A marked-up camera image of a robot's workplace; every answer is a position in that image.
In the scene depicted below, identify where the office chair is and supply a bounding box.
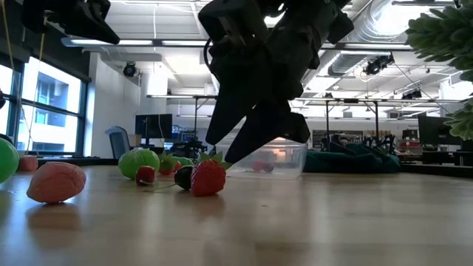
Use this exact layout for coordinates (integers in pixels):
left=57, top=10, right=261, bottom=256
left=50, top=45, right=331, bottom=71
left=105, top=126, right=132, bottom=160

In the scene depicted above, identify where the black computer monitor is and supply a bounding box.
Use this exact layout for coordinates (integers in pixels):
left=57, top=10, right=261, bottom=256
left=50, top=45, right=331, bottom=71
left=135, top=113, right=174, bottom=140
left=418, top=115, right=463, bottom=147

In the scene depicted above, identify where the pink textured toy fruit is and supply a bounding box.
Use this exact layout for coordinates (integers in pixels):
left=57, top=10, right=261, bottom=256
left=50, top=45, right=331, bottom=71
left=26, top=161, right=87, bottom=205
left=17, top=155, right=39, bottom=173

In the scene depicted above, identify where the clear plastic tupperware container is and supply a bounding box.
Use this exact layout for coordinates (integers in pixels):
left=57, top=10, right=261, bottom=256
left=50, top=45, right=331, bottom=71
left=216, top=137, right=309, bottom=181

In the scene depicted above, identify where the toy strawberry with leaves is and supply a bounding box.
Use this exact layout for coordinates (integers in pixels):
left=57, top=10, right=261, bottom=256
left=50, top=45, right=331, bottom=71
left=158, top=151, right=177, bottom=177

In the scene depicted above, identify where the black metal gantry frame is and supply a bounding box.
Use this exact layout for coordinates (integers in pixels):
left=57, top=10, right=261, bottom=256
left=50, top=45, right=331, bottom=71
left=146, top=94, right=381, bottom=149

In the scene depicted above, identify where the green toy cucumber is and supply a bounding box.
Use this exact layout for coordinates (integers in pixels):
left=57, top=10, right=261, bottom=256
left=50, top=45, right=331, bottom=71
left=171, top=156, right=195, bottom=167

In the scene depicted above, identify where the dark-framed window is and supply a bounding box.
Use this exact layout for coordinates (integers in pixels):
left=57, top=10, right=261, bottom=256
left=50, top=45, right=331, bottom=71
left=0, top=55, right=89, bottom=158

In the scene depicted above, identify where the bright green round toy fruit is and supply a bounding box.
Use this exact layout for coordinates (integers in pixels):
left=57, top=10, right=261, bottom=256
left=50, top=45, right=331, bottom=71
left=0, top=137, right=20, bottom=185

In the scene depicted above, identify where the large red toy strawberry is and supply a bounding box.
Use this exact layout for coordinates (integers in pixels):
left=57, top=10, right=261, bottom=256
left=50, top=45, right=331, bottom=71
left=190, top=151, right=235, bottom=197

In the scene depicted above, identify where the dark green cloth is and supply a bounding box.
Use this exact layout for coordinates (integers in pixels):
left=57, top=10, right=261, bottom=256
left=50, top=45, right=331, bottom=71
left=304, top=141, right=402, bottom=174

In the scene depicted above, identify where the long ceiling light rail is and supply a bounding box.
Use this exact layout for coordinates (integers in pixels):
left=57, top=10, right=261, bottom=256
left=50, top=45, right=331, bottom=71
left=61, top=36, right=413, bottom=51

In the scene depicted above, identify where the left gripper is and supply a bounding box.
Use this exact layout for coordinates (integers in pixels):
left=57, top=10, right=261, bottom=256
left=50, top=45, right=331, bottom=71
left=23, top=0, right=121, bottom=45

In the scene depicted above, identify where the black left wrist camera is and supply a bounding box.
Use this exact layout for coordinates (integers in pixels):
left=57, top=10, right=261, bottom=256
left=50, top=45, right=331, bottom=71
left=87, top=0, right=112, bottom=18

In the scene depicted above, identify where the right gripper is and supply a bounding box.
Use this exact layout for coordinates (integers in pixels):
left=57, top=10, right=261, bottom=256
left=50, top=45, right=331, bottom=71
left=197, top=0, right=319, bottom=165

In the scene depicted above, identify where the silver ventilation duct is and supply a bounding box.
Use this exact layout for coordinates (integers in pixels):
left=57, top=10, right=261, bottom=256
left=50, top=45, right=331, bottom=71
left=301, top=0, right=421, bottom=78

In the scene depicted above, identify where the artificial green potted plant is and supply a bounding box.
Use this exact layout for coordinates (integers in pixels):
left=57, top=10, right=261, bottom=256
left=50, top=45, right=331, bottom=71
left=404, top=0, right=473, bottom=141

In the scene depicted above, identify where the black toy cherry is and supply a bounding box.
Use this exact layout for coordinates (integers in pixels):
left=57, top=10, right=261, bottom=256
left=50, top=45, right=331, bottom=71
left=174, top=164, right=196, bottom=191

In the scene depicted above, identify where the light green toy cabbage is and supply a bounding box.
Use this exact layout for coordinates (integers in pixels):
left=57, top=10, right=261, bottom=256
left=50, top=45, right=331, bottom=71
left=118, top=148, right=161, bottom=181

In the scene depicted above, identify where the black ceiling camera rig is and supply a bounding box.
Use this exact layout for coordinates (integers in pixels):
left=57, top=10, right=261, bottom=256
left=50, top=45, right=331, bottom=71
left=363, top=54, right=395, bottom=77

